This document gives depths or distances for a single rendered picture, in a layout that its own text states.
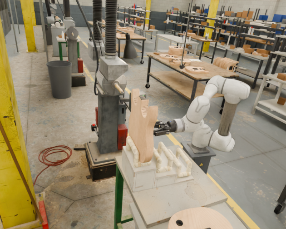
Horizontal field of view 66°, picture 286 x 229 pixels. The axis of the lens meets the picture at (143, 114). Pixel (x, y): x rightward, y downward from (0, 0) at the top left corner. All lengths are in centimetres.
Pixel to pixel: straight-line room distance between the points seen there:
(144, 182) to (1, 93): 115
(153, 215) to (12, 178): 129
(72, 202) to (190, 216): 162
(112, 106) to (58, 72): 248
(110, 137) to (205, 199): 151
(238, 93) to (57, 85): 382
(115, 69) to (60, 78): 306
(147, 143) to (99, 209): 151
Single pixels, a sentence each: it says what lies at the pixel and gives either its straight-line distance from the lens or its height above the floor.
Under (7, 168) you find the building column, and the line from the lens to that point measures 214.
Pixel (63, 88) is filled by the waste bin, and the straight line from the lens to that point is 493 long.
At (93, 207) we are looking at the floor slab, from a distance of 261.
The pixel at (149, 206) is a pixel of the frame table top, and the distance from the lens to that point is 142.
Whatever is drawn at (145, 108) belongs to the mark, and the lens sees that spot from 124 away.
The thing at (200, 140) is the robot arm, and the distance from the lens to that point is 224.
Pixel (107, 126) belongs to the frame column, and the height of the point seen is 68.
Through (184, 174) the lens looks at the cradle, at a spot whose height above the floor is 97.
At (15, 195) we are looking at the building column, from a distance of 233.
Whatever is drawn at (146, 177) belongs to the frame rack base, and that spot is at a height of 104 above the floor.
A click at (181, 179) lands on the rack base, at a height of 94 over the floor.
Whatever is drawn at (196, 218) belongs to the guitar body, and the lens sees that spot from 135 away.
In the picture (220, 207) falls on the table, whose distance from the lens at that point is 158.
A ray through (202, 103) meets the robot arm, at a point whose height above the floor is 151.
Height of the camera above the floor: 201
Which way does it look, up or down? 27 degrees down
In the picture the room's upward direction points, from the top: 6 degrees clockwise
